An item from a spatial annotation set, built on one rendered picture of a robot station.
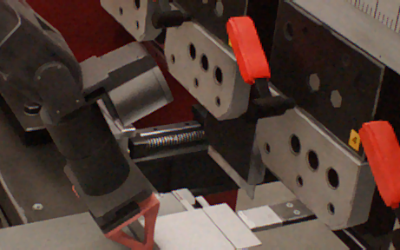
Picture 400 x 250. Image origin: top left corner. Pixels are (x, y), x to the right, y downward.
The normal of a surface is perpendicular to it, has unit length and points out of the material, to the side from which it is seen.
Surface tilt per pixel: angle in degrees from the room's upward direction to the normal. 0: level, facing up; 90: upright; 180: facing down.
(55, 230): 0
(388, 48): 90
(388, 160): 39
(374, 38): 90
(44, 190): 0
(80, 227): 0
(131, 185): 27
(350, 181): 90
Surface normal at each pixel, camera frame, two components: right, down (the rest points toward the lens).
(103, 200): -0.35, -0.73
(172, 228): 0.07, -0.88
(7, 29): 0.16, 0.26
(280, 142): -0.91, 0.14
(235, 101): 0.41, 0.45
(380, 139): 0.32, -0.40
